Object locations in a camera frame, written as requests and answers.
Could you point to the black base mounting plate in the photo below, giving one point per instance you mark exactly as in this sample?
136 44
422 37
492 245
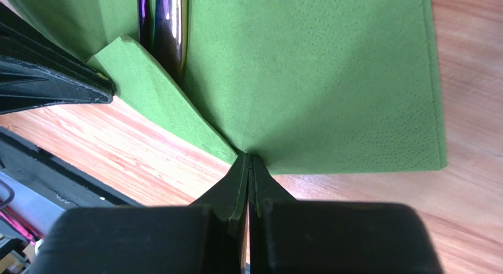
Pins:
55 179

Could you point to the iridescent rainbow table knife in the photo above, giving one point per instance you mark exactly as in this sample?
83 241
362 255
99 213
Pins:
170 33

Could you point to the dark purple spoon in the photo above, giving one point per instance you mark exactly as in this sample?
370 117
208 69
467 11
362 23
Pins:
144 24

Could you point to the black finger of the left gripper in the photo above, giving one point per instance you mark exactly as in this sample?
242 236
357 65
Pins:
37 73

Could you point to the green paper napkin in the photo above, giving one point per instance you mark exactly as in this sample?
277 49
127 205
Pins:
312 86

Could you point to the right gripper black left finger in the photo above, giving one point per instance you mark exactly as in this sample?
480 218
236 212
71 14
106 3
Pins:
227 203

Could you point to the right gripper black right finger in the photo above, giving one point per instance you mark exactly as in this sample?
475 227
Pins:
262 186

